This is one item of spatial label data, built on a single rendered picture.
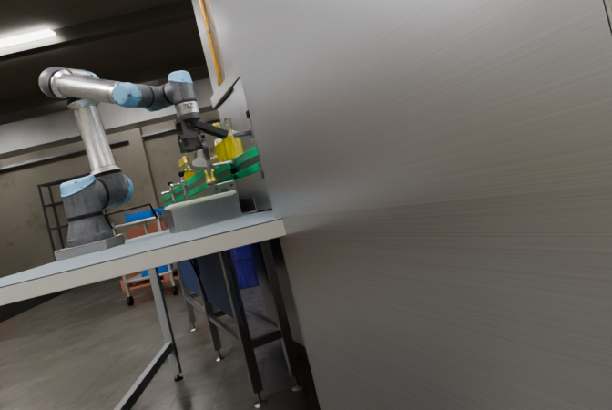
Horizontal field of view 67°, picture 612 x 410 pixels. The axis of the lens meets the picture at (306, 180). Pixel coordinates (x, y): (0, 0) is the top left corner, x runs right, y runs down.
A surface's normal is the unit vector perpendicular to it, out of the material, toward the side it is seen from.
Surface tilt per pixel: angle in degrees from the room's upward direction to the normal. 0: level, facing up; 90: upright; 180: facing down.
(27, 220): 90
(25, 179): 90
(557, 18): 90
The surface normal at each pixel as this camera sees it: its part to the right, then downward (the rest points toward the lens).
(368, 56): -0.89, 0.21
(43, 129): 0.05, -0.03
